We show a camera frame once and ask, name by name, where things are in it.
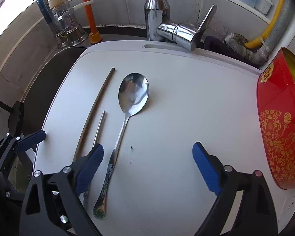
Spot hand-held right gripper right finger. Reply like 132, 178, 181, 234
192, 142, 278, 236

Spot orange pipe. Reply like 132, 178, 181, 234
74, 0, 103, 45

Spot stainless steel sink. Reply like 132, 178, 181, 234
20, 45, 89, 153

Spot wrapped grey pipe elbow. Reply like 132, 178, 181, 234
224, 33, 271, 65

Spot small white plastic container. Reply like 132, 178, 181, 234
254, 0, 274, 15

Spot metal spoon with patterned handle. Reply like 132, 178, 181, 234
93, 73, 150, 220

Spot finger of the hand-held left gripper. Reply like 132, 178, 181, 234
0, 130, 47, 171

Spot white plastic sink board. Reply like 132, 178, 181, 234
32, 41, 295, 236

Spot dark cloth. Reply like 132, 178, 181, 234
204, 36, 255, 63

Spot red and gold round tin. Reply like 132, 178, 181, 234
257, 47, 295, 190

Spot yellow gas pipe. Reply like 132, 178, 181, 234
244, 0, 287, 49

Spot dark brown thin chopstick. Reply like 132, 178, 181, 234
72, 68, 116, 164

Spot grey metal pipe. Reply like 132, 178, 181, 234
261, 0, 295, 54

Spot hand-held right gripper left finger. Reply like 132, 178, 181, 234
19, 144, 105, 236

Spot silver metal chopstick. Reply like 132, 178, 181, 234
81, 111, 106, 211

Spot chrome kitchen faucet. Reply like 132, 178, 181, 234
144, 0, 217, 52

